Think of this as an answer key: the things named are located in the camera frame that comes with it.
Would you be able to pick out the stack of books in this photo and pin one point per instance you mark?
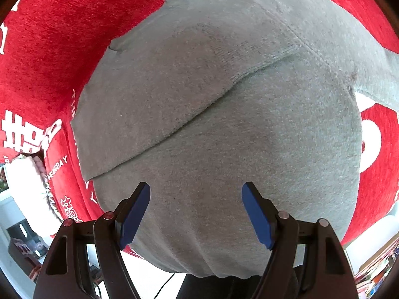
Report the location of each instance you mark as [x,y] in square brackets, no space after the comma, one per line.
[380,264]

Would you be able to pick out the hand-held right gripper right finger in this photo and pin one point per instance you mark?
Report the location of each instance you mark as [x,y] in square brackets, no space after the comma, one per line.
[257,216]

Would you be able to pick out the person's dark trousers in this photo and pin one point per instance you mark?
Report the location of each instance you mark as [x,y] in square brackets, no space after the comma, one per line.
[218,288]

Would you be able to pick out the brown cardboard box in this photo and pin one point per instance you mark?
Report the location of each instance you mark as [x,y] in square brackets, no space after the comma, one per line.
[25,250]

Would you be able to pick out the grey knitted garment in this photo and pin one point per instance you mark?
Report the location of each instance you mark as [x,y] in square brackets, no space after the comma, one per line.
[218,115]

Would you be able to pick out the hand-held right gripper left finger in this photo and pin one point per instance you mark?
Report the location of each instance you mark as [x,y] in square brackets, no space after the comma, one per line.
[135,216]

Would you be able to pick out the white cabinet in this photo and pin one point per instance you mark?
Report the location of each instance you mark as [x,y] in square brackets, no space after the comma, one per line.
[15,205]

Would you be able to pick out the red printed blanket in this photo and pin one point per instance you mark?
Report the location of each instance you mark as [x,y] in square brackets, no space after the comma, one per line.
[62,43]

